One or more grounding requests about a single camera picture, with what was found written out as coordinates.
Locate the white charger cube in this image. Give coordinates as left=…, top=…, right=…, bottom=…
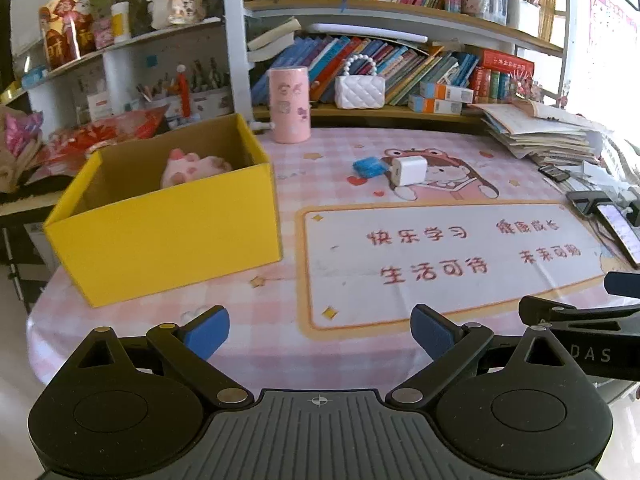
left=390, top=155, right=428, bottom=188

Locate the pink plush pig toy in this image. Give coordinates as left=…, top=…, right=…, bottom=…
left=160, top=148, right=232, bottom=188

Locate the blue small packet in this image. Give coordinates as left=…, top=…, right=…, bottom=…
left=352, top=157, right=390, bottom=179

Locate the smartphone lit screen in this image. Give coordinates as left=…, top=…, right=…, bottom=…
left=596, top=203, right=640, bottom=269

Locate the pink cartoon tablecloth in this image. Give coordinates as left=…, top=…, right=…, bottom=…
left=26, top=128, right=629, bottom=392

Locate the yellow cardboard box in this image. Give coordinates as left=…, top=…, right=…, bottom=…
left=44, top=114, right=282, bottom=308

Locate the black flat device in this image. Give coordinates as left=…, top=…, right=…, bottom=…
left=566, top=191, right=611, bottom=218

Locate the stack of papers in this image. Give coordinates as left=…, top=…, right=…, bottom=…
left=471, top=100, right=605, bottom=166

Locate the red paper sheet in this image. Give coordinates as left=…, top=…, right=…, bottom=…
left=39, top=105, right=168, bottom=162

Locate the orange white box lower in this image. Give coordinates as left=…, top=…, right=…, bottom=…
left=408, top=96, right=463, bottom=116

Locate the orange white box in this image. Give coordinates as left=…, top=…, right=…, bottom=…
left=408, top=96, right=463, bottom=116
left=420, top=82, right=474, bottom=104

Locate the white pen holder box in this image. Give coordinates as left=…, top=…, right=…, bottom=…
left=142, top=87, right=233, bottom=120

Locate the orange white box upper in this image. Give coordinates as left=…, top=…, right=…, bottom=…
left=420, top=82, right=474, bottom=104

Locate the red figurine bottle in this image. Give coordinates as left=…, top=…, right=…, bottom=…
left=177, top=63, right=192, bottom=119

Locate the white quilted pearl handbag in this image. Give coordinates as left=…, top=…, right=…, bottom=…
left=334, top=54, right=386, bottom=110

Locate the pink cylindrical tin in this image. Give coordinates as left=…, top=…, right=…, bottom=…
left=268, top=66, right=311, bottom=144

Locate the pink wrapped bouquet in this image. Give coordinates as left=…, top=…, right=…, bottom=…
left=0, top=106, right=47, bottom=194

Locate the red thick dictionary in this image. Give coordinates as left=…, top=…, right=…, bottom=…
left=477, top=49, right=535, bottom=77

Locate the white bookshelf unit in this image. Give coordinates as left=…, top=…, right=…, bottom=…
left=0, top=0, right=574, bottom=134

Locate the red gift bag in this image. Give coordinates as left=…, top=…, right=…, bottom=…
left=38, top=0, right=96, bottom=70

